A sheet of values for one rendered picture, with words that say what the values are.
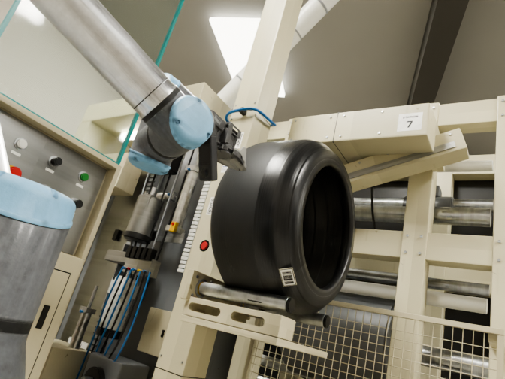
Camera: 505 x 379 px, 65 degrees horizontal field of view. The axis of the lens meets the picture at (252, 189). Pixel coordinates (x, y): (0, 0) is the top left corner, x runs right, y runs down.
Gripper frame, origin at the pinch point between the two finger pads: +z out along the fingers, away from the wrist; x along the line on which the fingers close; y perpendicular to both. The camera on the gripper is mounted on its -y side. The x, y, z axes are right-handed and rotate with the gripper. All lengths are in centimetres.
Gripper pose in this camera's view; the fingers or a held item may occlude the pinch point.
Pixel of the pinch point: (241, 170)
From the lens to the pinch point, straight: 114.1
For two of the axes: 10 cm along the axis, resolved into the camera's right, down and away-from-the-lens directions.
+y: 2.3, -9.1, 3.4
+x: -8.2, 0.0, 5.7
